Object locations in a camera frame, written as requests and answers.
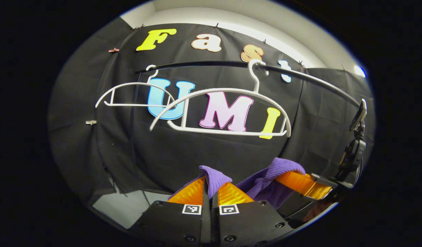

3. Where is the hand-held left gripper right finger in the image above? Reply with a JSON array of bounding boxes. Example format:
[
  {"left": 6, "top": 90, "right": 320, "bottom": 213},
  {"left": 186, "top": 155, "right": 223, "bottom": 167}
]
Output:
[{"left": 211, "top": 181, "right": 294, "bottom": 246}]

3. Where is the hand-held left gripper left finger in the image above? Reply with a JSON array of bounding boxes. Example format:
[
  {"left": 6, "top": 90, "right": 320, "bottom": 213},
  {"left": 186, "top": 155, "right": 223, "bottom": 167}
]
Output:
[{"left": 135, "top": 175, "right": 211, "bottom": 246}]

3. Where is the purple knit garment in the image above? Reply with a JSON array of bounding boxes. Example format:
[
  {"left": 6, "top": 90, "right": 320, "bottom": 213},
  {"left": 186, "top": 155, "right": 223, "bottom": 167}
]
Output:
[{"left": 168, "top": 157, "right": 306, "bottom": 210}]

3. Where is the white plastic hanger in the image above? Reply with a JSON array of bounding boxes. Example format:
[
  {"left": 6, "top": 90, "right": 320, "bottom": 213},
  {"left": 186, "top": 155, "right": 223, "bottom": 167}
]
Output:
[
  {"left": 150, "top": 59, "right": 292, "bottom": 138},
  {"left": 95, "top": 64, "right": 177, "bottom": 108}
]

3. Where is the black backdrop cloth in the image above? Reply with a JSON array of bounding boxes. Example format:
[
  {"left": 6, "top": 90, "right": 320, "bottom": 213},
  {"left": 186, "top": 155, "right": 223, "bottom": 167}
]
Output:
[{"left": 48, "top": 17, "right": 374, "bottom": 206}]

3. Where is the row of black clips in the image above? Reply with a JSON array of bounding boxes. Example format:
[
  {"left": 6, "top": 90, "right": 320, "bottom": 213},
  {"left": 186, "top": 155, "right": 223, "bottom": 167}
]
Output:
[{"left": 132, "top": 23, "right": 347, "bottom": 71}]

